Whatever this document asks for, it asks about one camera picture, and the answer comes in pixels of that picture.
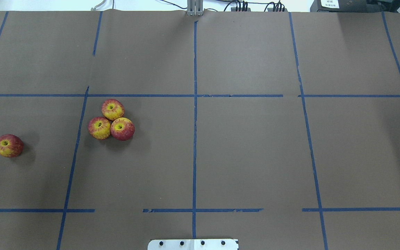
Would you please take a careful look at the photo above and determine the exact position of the lone red yellow apple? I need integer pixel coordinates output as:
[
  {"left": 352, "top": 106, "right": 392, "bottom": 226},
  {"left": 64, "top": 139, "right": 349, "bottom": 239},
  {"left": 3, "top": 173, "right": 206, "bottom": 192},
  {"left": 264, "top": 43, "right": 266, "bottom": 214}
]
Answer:
[{"left": 0, "top": 134, "right": 24, "bottom": 158}]

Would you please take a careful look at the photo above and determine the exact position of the right red yellow apple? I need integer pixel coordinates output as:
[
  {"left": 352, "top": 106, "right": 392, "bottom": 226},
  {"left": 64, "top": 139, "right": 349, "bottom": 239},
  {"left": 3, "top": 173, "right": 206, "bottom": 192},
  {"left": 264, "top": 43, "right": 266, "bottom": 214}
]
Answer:
[{"left": 110, "top": 117, "right": 135, "bottom": 141}]

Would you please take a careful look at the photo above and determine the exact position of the back red yellow apple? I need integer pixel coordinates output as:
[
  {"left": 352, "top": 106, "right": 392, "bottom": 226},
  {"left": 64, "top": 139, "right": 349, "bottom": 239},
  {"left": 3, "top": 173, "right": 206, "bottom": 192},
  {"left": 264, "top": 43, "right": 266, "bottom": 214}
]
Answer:
[{"left": 101, "top": 99, "right": 125, "bottom": 121}]

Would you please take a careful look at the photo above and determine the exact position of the left red yellow apple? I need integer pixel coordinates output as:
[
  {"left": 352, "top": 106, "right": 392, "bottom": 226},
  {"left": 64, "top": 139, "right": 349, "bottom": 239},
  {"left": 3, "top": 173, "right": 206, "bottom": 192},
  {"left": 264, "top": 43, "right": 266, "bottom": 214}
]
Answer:
[{"left": 87, "top": 117, "right": 111, "bottom": 140}]

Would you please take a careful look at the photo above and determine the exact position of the black device with label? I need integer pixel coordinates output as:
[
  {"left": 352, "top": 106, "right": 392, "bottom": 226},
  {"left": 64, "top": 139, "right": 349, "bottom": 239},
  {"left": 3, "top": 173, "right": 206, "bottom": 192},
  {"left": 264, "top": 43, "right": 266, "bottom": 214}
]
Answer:
[{"left": 309, "top": 0, "right": 368, "bottom": 13}]

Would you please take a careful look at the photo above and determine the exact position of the grey aluminium frame post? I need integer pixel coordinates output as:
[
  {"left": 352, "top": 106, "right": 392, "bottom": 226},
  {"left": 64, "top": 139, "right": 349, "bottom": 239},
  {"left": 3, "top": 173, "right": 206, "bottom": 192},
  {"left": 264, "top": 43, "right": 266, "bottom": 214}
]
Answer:
[{"left": 186, "top": 0, "right": 204, "bottom": 16}]

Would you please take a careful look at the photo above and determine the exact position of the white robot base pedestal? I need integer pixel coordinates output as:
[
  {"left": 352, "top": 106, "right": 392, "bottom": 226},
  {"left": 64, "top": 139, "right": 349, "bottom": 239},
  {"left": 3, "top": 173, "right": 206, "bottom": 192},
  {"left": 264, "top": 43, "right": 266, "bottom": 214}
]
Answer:
[{"left": 147, "top": 239, "right": 239, "bottom": 250}]

